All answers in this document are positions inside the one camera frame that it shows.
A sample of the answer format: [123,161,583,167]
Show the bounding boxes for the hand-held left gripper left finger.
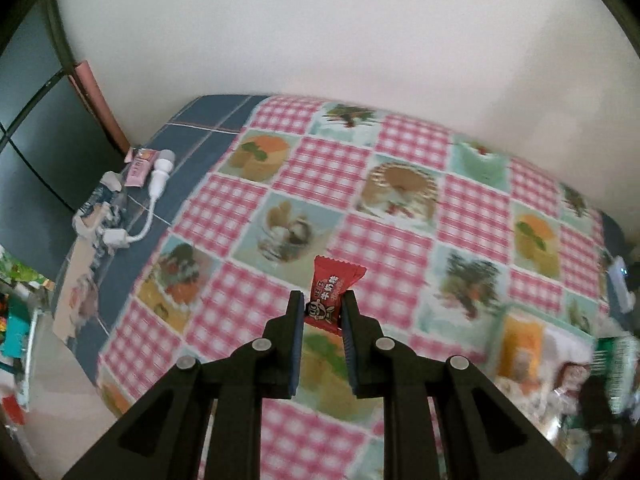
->
[62,290,306,480]

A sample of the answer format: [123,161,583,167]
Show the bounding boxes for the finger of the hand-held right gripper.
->
[575,377,623,456]

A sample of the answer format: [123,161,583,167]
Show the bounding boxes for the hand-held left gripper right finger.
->
[341,289,581,480]

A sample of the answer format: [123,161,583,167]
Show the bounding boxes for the green snack packet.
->
[592,335,640,406]

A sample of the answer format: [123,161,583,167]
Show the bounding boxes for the small red candy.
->
[302,255,367,337]

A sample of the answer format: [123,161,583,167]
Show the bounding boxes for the teal cardboard tray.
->
[492,302,640,461]

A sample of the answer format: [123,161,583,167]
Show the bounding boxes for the yellow snack packet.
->
[495,315,546,386]

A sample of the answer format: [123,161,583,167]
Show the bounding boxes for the dark red snack packet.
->
[555,360,591,396]

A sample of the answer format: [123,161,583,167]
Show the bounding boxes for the white power strip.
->
[606,256,638,311]

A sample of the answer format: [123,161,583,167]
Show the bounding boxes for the pink checkered tablecloth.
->
[97,95,621,480]

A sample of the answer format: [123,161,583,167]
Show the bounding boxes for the beige paper card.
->
[52,245,101,346]

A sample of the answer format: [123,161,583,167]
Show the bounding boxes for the small pink packet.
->
[124,147,160,188]

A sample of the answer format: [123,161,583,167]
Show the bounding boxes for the crumpled blue and white paper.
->
[72,170,126,256]

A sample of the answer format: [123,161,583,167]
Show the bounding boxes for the teal plastic box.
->
[0,305,41,376]

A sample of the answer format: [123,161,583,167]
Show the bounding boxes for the dark cabinet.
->
[0,0,128,281]

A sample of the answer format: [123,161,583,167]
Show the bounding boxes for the white adapter cable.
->
[102,149,177,250]

